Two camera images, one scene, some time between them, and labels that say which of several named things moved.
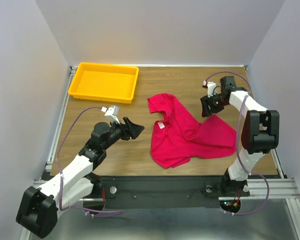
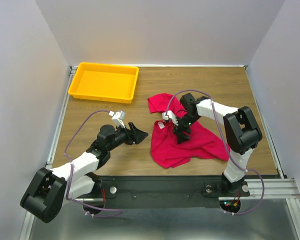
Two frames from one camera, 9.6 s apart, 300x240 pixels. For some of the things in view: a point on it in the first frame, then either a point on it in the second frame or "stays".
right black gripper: (205, 101) to (181, 136)
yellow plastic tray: (104, 82) stays
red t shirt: (176, 140) stays
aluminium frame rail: (47, 169) stays
